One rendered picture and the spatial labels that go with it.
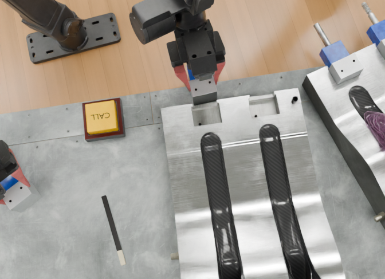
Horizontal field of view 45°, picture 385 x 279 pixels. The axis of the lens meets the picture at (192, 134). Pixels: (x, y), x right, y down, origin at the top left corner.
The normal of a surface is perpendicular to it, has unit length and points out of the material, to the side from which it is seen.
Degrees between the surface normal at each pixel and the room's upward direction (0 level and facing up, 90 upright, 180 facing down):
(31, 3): 91
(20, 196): 0
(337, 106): 0
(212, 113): 0
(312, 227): 28
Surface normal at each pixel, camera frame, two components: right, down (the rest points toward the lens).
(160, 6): 0.10, -0.33
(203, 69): 0.18, 0.69
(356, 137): -0.25, -0.64
